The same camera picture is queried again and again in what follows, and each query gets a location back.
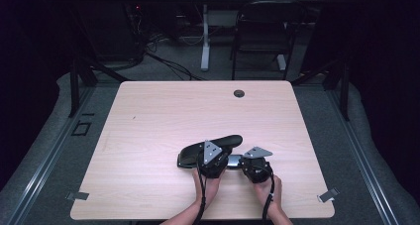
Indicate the person's right hand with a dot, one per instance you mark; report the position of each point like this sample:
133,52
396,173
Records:
267,193

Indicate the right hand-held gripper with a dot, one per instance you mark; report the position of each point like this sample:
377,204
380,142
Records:
256,168

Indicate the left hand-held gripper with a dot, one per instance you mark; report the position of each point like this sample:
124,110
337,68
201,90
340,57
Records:
213,160

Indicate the person's left hand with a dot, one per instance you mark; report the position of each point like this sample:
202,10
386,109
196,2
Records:
211,188

